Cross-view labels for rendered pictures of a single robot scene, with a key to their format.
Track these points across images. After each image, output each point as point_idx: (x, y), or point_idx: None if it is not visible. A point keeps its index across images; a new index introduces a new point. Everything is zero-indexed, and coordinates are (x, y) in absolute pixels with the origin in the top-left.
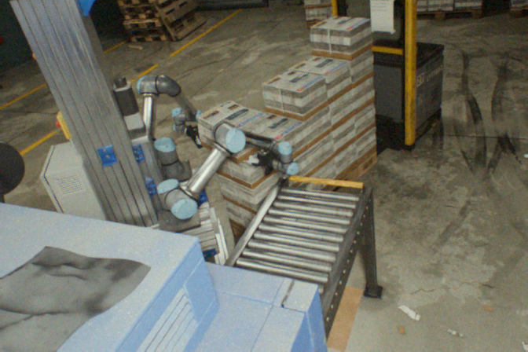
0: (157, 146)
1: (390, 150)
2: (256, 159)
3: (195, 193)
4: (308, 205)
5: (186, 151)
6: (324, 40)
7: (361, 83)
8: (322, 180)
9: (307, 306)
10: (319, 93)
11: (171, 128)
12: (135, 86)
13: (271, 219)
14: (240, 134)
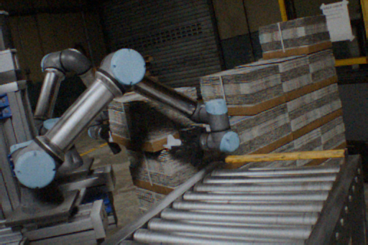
0: (45, 123)
1: (366, 185)
2: (177, 140)
3: (54, 146)
4: (252, 183)
5: (126, 199)
6: (276, 37)
7: (325, 87)
8: (277, 154)
9: None
10: (272, 82)
11: (116, 181)
12: (94, 152)
13: (185, 204)
14: (136, 56)
